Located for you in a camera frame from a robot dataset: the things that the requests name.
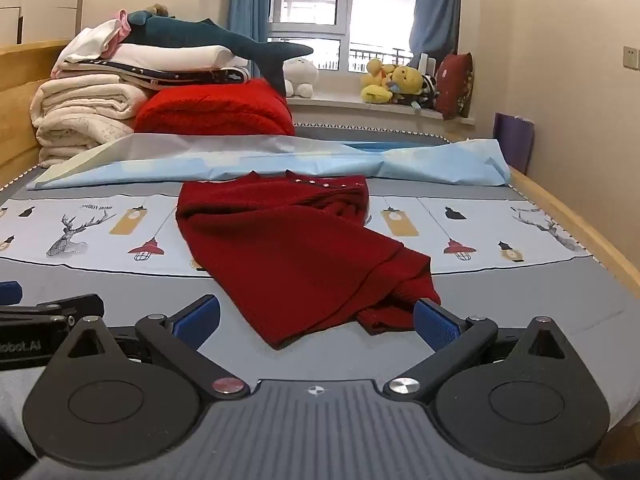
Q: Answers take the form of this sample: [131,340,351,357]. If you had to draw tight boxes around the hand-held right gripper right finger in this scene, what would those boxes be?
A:
[384,299,568,402]

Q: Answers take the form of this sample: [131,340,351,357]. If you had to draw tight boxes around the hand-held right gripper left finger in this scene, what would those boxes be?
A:
[65,294,251,401]

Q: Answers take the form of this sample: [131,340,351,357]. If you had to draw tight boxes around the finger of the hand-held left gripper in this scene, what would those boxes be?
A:
[0,293,106,323]
[0,281,24,307]

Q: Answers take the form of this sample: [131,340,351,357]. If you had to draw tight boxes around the dark red knit sweater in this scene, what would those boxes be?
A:
[175,170,442,351]

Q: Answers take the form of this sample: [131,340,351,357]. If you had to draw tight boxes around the light blue sheet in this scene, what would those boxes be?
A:
[26,132,512,192]

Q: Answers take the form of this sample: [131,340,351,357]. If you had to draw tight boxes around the stack of cream folded quilts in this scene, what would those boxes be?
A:
[30,74,151,170]

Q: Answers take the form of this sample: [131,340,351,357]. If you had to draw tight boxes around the purple paper bag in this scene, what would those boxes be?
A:
[492,112,536,176]

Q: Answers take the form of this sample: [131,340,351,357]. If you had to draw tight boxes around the bright red folded blanket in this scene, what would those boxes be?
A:
[134,78,297,137]

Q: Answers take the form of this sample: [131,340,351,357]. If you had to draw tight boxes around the black and white striped plush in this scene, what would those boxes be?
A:
[419,74,442,111]

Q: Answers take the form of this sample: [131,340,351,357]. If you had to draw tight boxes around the navy star-print folded blanket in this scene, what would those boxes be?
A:
[52,57,251,92]

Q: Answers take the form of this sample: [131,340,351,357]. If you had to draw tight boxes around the dark red patterned cushion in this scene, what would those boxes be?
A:
[434,52,474,121]

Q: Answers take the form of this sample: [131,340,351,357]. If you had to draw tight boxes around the yellow round plush toy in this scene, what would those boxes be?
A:
[390,65,427,107]

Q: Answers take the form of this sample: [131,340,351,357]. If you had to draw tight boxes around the yellow duck plush toy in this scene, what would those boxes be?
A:
[361,58,396,104]

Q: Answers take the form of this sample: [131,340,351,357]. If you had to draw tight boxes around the white plush toy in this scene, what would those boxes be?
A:
[282,56,319,99]

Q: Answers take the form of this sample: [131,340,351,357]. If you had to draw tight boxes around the white folded pillow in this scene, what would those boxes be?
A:
[52,44,250,73]

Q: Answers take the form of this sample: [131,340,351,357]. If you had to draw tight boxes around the white folded cloth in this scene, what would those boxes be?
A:
[62,19,126,61]

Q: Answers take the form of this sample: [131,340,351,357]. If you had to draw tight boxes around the pink cloth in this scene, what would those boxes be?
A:
[102,9,133,56]

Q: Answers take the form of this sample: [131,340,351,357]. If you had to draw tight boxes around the teal shark plush toy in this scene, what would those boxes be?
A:
[120,10,315,98]

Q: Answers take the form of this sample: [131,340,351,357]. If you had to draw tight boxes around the blue curtain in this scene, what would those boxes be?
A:
[409,0,462,68]
[227,0,275,61]

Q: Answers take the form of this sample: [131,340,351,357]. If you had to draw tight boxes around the white framed window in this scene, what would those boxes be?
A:
[267,0,423,73]

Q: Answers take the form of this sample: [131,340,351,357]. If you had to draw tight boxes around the wooden bed frame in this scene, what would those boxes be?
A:
[0,39,640,301]

